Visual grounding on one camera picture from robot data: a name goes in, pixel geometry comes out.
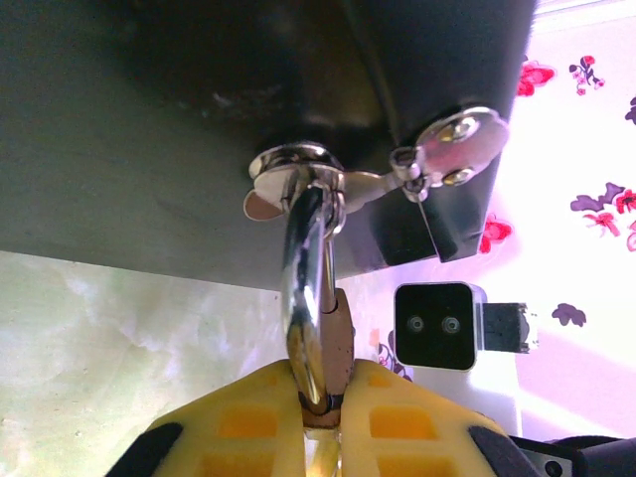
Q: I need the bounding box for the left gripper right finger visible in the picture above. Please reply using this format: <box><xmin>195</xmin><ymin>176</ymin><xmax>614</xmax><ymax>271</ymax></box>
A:
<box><xmin>340</xmin><ymin>358</ymin><xmax>541</xmax><ymax>477</ymax></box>

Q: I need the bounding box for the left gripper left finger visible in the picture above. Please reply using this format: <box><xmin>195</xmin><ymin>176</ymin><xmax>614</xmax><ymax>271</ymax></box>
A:
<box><xmin>106</xmin><ymin>360</ymin><xmax>305</xmax><ymax>477</ymax></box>

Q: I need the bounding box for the starry night tin box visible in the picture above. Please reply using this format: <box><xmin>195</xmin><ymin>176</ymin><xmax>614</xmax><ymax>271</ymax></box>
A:
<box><xmin>0</xmin><ymin>0</ymin><xmax>538</xmax><ymax>292</ymax></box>

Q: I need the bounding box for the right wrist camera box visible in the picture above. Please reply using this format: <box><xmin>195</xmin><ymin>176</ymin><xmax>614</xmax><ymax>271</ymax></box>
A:
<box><xmin>394</xmin><ymin>280</ymin><xmax>523</xmax><ymax>441</ymax></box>

